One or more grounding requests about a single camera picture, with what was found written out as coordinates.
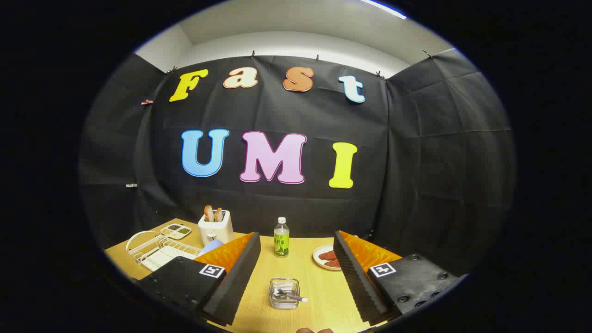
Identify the red meat piece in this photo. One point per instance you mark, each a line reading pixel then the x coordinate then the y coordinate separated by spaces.
pixel 334 263
pixel 329 255

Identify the green label drink bottle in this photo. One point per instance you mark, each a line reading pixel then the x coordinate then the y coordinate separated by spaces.
pixel 281 245

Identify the white oval dish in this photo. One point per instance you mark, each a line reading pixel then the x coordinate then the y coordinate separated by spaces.
pixel 318 259

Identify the black backdrop cloth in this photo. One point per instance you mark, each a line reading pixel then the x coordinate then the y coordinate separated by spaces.
pixel 277 115

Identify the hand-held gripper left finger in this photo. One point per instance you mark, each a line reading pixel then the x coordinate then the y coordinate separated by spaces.
pixel 231 282

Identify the blue plate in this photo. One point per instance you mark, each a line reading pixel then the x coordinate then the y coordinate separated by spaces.
pixel 210 246

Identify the toast slice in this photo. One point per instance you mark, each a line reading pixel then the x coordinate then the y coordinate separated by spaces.
pixel 218 214
pixel 209 213

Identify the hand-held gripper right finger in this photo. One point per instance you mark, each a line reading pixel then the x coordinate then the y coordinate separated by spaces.
pixel 358 282

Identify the white compartment sauce tray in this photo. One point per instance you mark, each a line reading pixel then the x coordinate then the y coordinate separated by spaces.
pixel 175 231

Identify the white toaster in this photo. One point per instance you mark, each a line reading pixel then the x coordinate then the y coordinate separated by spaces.
pixel 221 231

